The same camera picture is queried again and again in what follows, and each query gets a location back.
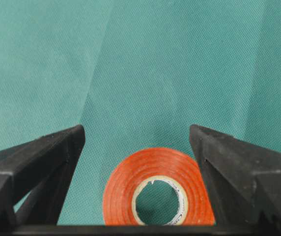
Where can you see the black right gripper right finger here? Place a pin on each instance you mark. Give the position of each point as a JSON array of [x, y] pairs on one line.
[[243, 181]]

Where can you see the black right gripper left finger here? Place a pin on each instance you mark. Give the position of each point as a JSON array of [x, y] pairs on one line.
[[35, 177]]

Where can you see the orange tape roll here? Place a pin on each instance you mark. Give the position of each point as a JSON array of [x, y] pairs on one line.
[[157, 186]]

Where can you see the green table cloth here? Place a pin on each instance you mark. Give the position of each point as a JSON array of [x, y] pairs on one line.
[[137, 74]]

